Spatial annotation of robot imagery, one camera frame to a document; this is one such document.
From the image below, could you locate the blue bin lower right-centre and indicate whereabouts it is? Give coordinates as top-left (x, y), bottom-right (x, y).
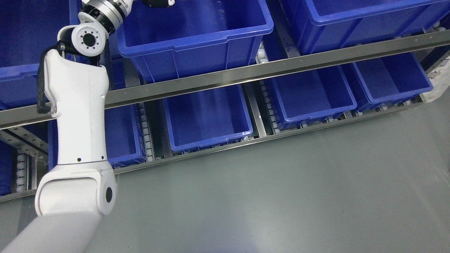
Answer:
top-left (266, 66), bottom-right (357, 130)

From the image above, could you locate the blue bin lower far right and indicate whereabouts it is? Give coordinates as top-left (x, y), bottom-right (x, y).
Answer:
top-left (342, 52), bottom-right (433, 112)

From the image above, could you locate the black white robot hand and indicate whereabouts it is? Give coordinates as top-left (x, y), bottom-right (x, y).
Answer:
top-left (142, 0), bottom-right (175, 8)

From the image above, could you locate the blue bin top right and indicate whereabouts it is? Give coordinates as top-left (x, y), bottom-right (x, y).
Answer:
top-left (280, 0), bottom-right (449, 55)

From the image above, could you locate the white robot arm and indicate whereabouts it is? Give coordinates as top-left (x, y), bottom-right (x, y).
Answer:
top-left (2, 0), bottom-right (133, 253)

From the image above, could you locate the blue bin lower centre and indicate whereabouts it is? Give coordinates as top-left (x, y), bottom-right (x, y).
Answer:
top-left (163, 85), bottom-right (253, 153)

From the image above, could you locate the blue bin top left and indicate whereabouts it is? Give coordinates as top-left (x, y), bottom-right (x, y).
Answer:
top-left (0, 0), bottom-right (82, 110)

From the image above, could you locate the blue bin behind arm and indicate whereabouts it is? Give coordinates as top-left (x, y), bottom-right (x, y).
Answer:
top-left (47, 104), bottom-right (147, 171)

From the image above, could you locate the blue bin top centre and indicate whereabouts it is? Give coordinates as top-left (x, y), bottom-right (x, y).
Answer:
top-left (116, 0), bottom-right (274, 83)

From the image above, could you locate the steel shelf rack frame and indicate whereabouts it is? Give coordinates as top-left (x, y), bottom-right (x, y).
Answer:
top-left (0, 0), bottom-right (450, 202)

